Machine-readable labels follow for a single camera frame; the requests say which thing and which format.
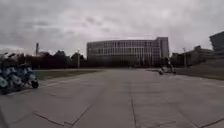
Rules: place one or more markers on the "large grey building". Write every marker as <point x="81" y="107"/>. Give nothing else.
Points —
<point x="128" y="50"/>

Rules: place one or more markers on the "dark building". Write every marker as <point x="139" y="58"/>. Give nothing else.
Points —
<point x="217" y="43"/>

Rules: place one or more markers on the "grass area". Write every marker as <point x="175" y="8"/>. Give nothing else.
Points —
<point x="60" y="73"/>

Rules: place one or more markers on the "vehicle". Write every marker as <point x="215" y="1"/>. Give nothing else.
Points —
<point x="165" y="70"/>

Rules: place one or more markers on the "grey slab pavement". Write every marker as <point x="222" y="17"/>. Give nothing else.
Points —
<point x="120" y="100"/>

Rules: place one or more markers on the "row of trees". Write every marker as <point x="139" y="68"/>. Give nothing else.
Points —
<point x="56" y="60"/>

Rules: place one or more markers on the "chimney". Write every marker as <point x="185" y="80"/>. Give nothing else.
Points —
<point x="37" y="49"/>

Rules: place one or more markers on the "low building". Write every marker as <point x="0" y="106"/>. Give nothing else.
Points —
<point x="196" y="56"/>

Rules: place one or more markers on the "grass slope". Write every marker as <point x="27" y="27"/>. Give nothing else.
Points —
<point x="203" y="70"/>

